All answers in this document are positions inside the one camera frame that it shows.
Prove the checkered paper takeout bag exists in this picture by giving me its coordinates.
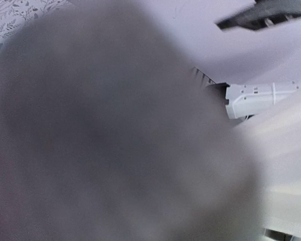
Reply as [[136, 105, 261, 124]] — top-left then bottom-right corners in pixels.
[[0, 5, 301, 241]]

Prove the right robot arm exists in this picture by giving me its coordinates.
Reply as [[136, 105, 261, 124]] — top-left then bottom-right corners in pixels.
[[206, 81, 301, 121]]

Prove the floral patterned table mat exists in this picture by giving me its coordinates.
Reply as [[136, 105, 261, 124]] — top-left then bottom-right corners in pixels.
[[0, 0, 72, 49]]

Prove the grey slotted cable duct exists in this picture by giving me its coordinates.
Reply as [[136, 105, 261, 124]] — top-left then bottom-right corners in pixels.
[[191, 67, 216, 87]]

